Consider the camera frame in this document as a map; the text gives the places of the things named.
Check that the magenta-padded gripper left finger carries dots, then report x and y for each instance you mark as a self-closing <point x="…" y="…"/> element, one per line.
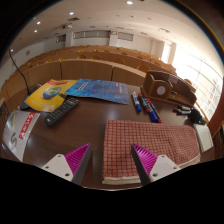
<point x="69" y="163"/>

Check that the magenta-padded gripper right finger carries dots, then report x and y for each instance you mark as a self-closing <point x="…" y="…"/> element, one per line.
<point x="153" y="164"/>

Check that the red checked towel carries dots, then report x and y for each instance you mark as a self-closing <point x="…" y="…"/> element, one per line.
<point x="146" y="140"/>

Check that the blue marker pen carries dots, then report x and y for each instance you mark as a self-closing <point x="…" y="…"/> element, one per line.
<point x="151" y="113"/>

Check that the red marker pen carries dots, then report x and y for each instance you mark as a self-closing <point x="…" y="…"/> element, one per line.
<point x="156" y="113"/>

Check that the black remote control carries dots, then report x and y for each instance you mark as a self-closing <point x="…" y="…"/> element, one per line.
<point x="61" y="111"/>

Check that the white leaflet with red print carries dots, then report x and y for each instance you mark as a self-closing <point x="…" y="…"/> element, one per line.
<point x="20" y="131"/>

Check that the black marker pen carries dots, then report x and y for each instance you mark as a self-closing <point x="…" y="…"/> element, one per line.
<point x="181" y="112"/>
<point x="184" y="107"/>

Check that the white marker with red cap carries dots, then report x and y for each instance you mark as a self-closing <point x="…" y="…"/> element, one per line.
<point x="143" y="101"/>

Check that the black handheld microphone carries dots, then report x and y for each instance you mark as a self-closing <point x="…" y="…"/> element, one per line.
<point x="196" y="116"/>

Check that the white marker with blue cap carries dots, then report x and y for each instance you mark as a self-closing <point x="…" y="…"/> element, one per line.
<point x="136" y="101"/>

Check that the yellow booklet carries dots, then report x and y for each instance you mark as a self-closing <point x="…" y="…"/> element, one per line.
<point x="46" y="95"/>

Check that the black gooseneck desk microphone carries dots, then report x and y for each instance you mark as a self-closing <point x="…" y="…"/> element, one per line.
<point x="26" y="100"/>

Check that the wooden desk organizer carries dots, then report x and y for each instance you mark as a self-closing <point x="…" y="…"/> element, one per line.
<point x="166" y="88"/>

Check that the blue booklet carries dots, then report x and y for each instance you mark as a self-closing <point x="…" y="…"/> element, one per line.
<point x="100" y="90"/>

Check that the rows of wooden lecture seats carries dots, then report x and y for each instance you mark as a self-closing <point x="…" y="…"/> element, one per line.
<point x="86" y="68"/>

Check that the large bright window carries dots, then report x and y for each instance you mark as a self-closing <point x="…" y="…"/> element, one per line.
<point x="196" y="70"/>

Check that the recessed ceiling lights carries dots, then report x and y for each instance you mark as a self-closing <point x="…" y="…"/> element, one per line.
<point x="129" y="2"/>

